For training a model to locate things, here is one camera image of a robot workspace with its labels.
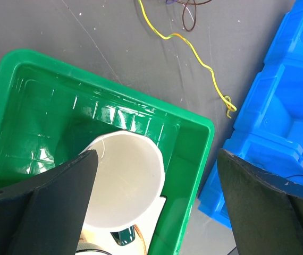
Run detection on dark green white-lined mug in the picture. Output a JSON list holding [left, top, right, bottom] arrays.
[[84, 130, 165, 247]]

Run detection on white square plate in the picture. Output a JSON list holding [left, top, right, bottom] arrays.
[[138, 196, 167, 251]]

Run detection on blue divided plastic bin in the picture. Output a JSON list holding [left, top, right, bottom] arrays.
[[197, 0, 303, 230]]

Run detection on beige painted ceramic plate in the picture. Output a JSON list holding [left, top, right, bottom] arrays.
[[78, 225, 148, 254]]

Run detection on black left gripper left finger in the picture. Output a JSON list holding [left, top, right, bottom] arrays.
[[0, 150, 98, 254]]

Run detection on green plastic tray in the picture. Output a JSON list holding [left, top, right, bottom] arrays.
[[0, 49, 214, 254]]

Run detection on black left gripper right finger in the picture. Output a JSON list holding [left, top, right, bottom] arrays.
[[217, 149, 303, 254]]

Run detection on brown cable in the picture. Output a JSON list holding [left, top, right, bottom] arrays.
[[176, 0, 213, 32]]

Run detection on yellow green cable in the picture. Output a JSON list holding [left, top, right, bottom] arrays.
[[137, 0, 238, 119]]

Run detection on light blue ceramic bowl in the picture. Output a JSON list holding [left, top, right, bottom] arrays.
[[76, 242, 104, 253]]

